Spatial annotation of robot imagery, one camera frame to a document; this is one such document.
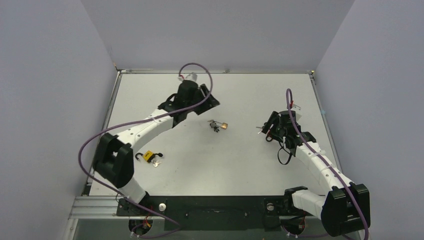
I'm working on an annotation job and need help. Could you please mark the black key bunch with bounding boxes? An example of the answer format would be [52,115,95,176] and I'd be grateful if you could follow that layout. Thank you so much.
[209,121,220,133]

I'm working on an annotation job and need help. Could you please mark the brass padlock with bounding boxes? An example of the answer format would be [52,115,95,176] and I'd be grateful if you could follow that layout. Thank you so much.
[208,119,228,130]

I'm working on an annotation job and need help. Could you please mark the yellow padlock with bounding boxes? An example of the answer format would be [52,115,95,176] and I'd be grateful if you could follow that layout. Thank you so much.
[135,150,164,163]

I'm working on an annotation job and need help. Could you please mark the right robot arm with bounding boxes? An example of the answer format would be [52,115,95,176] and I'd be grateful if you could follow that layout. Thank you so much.
[261,110,371,237]

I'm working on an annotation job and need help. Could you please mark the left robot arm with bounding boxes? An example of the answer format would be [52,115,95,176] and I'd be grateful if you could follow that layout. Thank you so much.
[93,80,220,215]

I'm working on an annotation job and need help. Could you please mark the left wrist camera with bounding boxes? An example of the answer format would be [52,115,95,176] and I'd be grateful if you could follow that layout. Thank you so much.
[178,72,198,82]

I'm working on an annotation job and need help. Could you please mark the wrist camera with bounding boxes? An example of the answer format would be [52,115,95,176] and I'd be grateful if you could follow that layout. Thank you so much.
[178,72,198,82]
[290,103,303,121]

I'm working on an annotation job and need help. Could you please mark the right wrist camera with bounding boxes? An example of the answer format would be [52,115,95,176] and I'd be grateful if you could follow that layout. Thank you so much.
[290,103,303,121]

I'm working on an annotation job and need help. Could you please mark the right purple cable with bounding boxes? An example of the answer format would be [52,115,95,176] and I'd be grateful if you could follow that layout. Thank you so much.
[285,88,370,240]

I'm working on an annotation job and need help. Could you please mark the purple cable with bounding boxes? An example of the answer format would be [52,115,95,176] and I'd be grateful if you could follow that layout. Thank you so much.
[285,88,370,240]
[78,62,214,239]

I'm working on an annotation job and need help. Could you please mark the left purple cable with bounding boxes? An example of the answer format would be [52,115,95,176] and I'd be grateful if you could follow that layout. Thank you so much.
[78,62,214,239]

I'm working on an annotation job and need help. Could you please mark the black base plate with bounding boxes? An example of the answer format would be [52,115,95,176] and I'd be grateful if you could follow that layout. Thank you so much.
[115,195,316,233]

